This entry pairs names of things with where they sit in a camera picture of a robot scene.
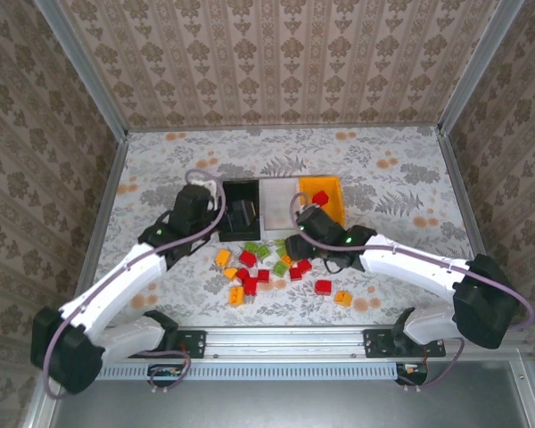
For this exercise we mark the orange plastic container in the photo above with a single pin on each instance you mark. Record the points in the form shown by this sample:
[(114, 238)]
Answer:
[(321, 183)]

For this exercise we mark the white plastic container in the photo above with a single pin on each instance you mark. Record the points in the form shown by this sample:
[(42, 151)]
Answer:
[(278, 200)]

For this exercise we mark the black plastic container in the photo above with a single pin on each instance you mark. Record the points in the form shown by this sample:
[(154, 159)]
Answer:
[(241, 189)]

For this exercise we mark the aluminium frame post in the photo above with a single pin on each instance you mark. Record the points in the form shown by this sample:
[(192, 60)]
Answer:
[(80, 67), (481, 67)]

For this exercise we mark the aluminium back rail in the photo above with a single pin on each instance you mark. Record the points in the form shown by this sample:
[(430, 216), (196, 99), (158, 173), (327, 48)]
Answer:
[(285, 128)]

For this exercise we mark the orange lego brick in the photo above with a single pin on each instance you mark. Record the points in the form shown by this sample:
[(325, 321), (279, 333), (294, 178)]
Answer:
[(236, 296), (342, 298), (230, 273), (223, 257), (287, 260)]

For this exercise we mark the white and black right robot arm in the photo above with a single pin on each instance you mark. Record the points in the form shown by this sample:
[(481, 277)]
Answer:
[(410, 263)]

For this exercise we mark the floral patterned table cover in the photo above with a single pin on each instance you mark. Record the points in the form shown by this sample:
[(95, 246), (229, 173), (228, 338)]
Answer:
[(339, 147)]

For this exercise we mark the grey metal sheet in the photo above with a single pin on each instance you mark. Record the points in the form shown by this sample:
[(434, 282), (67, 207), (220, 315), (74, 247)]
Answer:
[(294, 405)]

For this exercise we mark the small connector board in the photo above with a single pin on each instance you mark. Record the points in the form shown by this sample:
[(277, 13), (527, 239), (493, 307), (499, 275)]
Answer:
[(412, 371), (165, 372)]

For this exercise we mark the aluminium side rail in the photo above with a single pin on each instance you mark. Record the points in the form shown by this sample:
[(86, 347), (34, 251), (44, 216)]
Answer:
[(107, 209), (463, 200)]

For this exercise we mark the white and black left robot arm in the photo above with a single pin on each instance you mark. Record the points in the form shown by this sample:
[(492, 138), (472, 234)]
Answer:
[(116, 285)]

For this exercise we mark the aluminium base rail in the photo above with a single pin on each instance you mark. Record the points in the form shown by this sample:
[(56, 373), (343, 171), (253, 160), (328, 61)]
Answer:
[(285, 343)]

